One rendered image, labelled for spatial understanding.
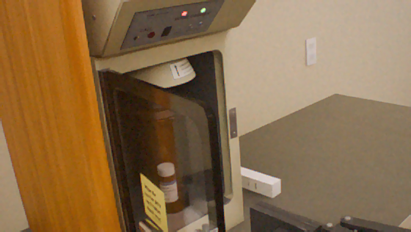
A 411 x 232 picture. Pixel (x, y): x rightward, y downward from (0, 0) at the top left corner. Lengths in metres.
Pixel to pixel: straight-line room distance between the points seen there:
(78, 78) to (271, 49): 1.17
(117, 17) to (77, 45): 0.08
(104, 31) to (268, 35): 1.07
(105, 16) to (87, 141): 0.19
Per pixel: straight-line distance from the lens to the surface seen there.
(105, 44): 0.69
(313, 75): 1.95
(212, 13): 0.79
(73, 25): 0.62
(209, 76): 0.94
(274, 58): 1.72
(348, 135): 1.57
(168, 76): 0.85
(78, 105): 0.63
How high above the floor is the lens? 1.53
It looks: 19 degrees down
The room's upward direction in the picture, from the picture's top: 6 degrees counter-clockwise
